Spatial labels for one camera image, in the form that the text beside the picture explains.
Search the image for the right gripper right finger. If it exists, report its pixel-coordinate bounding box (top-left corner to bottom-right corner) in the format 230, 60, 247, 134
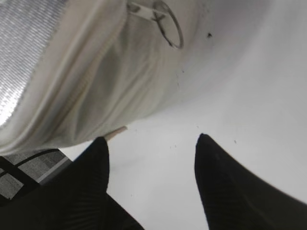
194, 134, 307, 230

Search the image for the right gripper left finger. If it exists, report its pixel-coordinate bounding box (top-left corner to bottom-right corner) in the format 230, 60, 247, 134
0, 137, 142, 230

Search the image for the cream canvas zipper bag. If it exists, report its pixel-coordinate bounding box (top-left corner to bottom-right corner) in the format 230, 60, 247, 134
0, 0, 211, 156

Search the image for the silver zipper pull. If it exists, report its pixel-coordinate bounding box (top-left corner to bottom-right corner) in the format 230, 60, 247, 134
127, 0, 184, 49

